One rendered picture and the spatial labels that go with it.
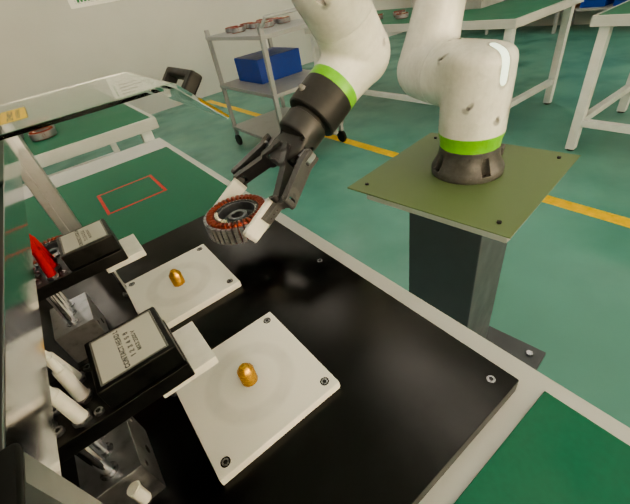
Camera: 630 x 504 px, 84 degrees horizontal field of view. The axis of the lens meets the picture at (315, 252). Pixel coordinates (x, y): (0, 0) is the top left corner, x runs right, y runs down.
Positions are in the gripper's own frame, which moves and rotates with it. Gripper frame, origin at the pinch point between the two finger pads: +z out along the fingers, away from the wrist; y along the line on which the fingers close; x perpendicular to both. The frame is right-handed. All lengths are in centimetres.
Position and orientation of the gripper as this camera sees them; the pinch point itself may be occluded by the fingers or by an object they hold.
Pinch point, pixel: (238, 216)
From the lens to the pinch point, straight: 61.1
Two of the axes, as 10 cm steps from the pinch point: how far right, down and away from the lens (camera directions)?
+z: -5.8, 8.1, -0.3
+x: -5.4, -4.2, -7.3
